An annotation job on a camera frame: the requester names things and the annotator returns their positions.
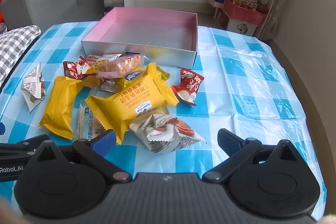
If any orange snack packet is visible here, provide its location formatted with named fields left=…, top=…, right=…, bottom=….
left=79, top=73, right=104, bottom=89

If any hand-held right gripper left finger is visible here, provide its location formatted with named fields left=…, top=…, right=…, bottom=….
left=31, top=129, right=132, bottom=184

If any yellow snack packet white logo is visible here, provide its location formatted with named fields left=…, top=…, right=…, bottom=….
left=85, top=63, right=179, bottom=145

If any grey white checkered pillow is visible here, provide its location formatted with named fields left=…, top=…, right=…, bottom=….
left=0, top=25, right=42, bottom=83

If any yellow packet blue oval label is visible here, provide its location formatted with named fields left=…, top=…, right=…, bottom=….
left=115, top=63, right=171, bottom=90

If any clear pink bread packet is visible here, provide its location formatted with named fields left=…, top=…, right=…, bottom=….
left=95, top=54, right=149, bottom=80

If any large pink basket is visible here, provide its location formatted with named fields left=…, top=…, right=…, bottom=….
left=223, top=0, right=265, bottom=26

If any white triangular packet nut picture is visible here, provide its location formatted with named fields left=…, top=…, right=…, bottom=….
left=130, top=114, right=206, bottom=153

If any blue checkered plastic tablecloth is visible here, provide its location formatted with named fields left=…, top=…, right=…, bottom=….
left=0, top=21, right=327, bottom=214

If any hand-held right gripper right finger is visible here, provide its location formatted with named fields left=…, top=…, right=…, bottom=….
left=202, top=128, right=298, bottom=184

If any pink cardboard box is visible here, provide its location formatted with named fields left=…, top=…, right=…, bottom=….
left=81, top=7, right=198, bottom=68

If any lace curtain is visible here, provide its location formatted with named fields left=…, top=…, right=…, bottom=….
left=262, top=0, right=292, bottom=41

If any white triangular packet text print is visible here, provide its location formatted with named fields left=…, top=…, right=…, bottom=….
left=21, top=63, right=46, bottom=113

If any white storage stool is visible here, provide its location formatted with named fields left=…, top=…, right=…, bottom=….
left=213, top=7, right=258, bottom=36

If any plain yellow snack packet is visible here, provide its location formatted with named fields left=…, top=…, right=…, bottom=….
left=39, top=76, right=86, bottom=140

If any pink plastic tray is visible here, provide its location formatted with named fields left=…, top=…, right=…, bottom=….
left=206, top=0, right=226, bottom=8

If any pile of toy boxes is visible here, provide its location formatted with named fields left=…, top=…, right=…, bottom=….
left=227, top=0, right=264, bottom=13

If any red snack packet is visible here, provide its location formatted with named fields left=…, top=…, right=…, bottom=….
left=172, top=68, right=205, bottom=107
left=62, top=55, right=99, bottom=81

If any white blue bread packet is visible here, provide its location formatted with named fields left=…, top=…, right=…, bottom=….
left=78, top=101, right=111, bottom=140

